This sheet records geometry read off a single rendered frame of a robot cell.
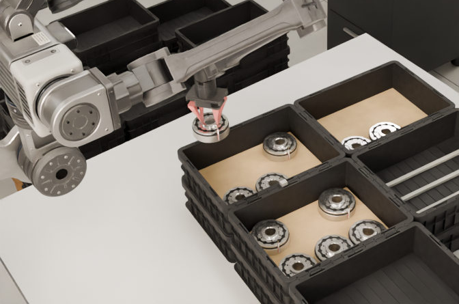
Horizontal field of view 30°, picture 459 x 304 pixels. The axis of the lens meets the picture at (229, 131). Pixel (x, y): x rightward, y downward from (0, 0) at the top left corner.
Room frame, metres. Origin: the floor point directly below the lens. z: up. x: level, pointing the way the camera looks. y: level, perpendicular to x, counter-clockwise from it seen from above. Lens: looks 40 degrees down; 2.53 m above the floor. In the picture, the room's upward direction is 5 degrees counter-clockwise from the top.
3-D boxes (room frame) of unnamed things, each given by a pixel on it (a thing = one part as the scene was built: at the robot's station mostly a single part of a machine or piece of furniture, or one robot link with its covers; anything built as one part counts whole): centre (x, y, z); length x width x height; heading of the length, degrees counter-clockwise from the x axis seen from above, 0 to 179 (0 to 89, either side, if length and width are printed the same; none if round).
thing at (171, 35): (3.37, 0.15, 0.31); 0.40 x 0.30 x 0.34; 120
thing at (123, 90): (1.47, 0.23, 1.45); 0.09 x 0.08 x 0.12; 30
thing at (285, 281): (1.56, -0.22, 0.92); 0.40 x 0.30 x 0.02; 116
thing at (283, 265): (1.45, -0.15, 0.86); 0.10 x 0.10 x 0.01
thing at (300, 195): (1.56, -0.22, 0.87); 0.40 x 0.30 x 0.11; 116
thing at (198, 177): (1.83, -0.08, 0.92); 0.40 x 0.30 x 0.02; 116
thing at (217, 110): (1.85, 0.04, 1.09); 0.07 x 0.07 x 0.09; 66
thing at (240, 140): (1.83, -0.08, 0.87); 0.40 x 0.30 x 0.11; 116
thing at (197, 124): (1.85, 0.05, 1.04); 0.10 x 0.10 x 0.01
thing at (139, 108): (2.82, 0.30, 0.31); 0.40 x 0.30 x 0.34; 120
